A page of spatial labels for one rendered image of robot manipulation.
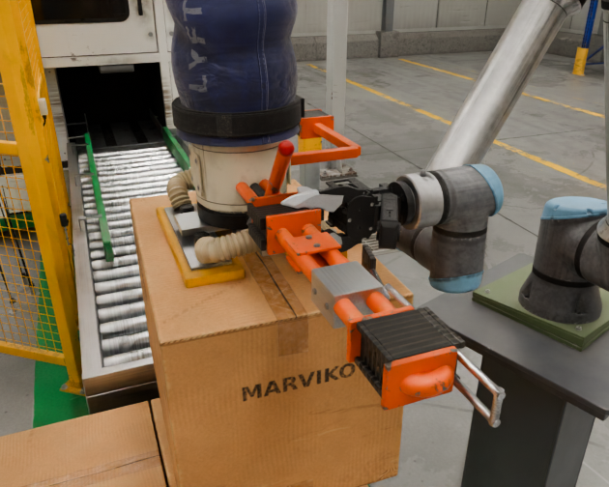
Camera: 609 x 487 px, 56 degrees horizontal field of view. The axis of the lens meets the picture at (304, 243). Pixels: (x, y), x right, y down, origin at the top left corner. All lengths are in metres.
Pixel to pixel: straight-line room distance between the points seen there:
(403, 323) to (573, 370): 0.86
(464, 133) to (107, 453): 1.03
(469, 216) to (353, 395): 0.35
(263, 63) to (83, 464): 0.96
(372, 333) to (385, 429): 0.54
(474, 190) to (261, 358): 0.43
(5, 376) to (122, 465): 1.40
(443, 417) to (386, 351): 1.80
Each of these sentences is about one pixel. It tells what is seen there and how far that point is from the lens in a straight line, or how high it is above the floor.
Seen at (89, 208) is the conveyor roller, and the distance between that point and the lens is 2.84.
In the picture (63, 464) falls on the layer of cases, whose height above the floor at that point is 0.54.
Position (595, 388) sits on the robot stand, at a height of 0.75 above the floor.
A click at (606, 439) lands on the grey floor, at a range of 2.45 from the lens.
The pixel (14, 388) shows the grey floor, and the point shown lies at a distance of 2.66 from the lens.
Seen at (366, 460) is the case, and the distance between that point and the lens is 1.12.
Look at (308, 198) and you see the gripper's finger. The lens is 0.82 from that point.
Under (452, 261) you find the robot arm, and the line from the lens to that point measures 0.99.
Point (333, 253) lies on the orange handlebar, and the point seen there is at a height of 1.21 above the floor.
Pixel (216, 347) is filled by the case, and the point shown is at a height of 1.04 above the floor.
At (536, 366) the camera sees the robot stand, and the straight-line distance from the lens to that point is 1.38.
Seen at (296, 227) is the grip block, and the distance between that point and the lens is 0.82.
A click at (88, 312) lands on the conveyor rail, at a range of 1.87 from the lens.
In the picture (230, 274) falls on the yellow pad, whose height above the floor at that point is 1.08.
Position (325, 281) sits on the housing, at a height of 1.21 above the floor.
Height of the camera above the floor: 1.54
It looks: 26 degrees down
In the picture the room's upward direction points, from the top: straight up
